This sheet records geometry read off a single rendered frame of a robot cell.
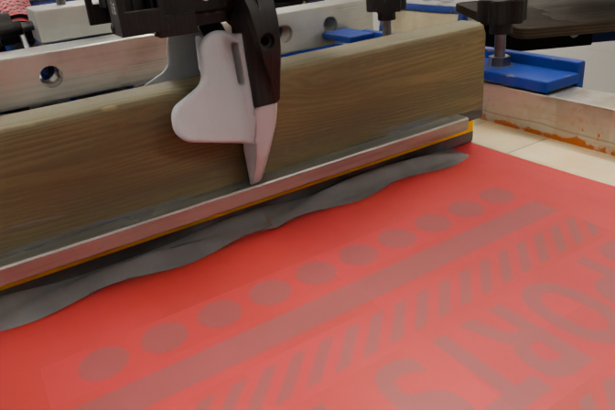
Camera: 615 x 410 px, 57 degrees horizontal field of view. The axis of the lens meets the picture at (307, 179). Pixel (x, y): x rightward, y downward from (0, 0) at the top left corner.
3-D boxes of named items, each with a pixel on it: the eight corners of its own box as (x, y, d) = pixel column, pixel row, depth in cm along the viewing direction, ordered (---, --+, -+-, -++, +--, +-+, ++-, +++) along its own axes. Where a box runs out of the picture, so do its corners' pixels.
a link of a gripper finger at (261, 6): (228, 106, 34) (196, -47, 31) (254, 101, 34) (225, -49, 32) (264, 110, 30) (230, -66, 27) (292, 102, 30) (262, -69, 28)
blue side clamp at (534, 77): (577, 138, 50) (587, 59, 47) (541, 153, 48) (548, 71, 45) (369, 82, 74) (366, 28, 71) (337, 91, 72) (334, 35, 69)
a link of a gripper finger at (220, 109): (181, 204, 33) (143, 43, 30) (270, 176, 36) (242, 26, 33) (200, 214, 30) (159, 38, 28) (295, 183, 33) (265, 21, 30)
